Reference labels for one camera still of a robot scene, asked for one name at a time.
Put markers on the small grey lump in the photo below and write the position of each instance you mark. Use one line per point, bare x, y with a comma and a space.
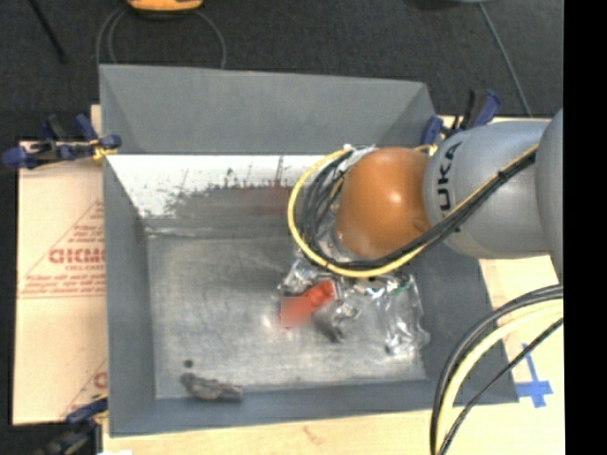
327, 321

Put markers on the clear crinkled plastic packet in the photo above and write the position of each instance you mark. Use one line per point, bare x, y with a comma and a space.
400, 320

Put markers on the red block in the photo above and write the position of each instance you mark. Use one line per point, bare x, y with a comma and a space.
296, 312

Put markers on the grey metal bin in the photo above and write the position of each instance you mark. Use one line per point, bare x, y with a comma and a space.
213, 311

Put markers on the grey toy animal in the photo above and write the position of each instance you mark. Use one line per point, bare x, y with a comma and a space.
208, 387

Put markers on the brown cardboard board, red print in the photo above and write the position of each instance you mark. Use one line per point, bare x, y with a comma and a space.
57, 330

